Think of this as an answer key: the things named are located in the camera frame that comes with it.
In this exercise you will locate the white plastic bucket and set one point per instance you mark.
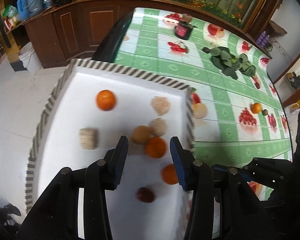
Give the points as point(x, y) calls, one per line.
point(28, 56)

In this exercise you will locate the brown round fruit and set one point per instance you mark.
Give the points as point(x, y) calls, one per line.
point(142, 134)

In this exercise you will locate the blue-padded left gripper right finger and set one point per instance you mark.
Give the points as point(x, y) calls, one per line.
point(225, 168)

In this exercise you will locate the dark red tomato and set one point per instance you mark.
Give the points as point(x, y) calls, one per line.
point(145, 195)

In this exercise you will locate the pale foam chunk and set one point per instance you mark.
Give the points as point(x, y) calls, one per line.
point(158, 127)

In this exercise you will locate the white foam-wrapped chunk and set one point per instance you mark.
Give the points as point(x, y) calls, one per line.
point(161, 105)

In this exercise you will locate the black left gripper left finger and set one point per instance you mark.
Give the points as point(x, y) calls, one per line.
point(55, 213)

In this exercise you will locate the brown wooden cabinet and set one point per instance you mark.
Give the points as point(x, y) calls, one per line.
point(75, 30)

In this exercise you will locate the white striped-rim tray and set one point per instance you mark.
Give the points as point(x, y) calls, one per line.
point(72, 106)

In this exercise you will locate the small brown kiwi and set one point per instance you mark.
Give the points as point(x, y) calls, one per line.
point(264, 112)

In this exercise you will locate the large orange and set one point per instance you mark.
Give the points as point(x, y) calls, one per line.
point(106, 100)

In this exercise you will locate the black chair back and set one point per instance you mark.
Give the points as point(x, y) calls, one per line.
point(109, 47)

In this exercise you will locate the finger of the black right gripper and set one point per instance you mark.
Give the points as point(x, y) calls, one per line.
point(242, 214)

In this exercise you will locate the blue plastic jug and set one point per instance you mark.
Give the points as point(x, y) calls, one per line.
point(23, 11)

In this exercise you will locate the purple bottles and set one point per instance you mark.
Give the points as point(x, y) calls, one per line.
point(262, 39)

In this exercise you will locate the green leafy vegetable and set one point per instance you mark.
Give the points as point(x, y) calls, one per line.
point(224, 60)
point(245, 66)

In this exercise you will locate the dark jar with cork lid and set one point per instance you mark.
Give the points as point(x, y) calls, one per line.
point(184, 28)

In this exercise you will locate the black shoe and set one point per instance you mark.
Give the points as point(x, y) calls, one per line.
point(11, 209)

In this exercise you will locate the white foam chunk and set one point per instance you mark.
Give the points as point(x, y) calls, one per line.
point(88, 138)

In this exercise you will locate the grey plastic jug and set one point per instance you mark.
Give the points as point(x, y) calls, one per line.
point(34, 7)

